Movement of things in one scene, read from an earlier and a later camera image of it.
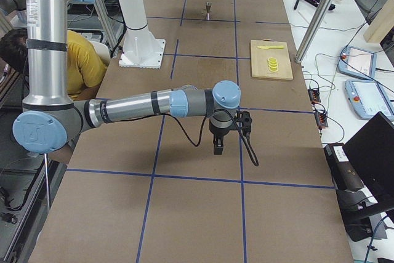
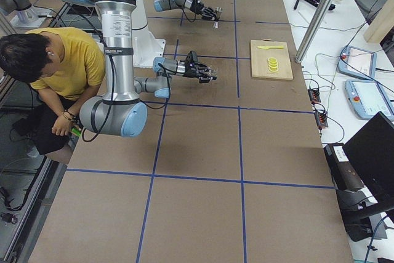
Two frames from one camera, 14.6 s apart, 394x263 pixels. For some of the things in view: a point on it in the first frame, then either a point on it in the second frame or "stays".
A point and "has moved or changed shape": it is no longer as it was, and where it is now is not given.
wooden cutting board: x=260 y=68 stays
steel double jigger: x=208 y=5 has moved or changed shape
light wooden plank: x=382 y=23 stays
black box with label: x=345 y=177 stays
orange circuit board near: x=321 y=120 stays
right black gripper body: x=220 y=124 -> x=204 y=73
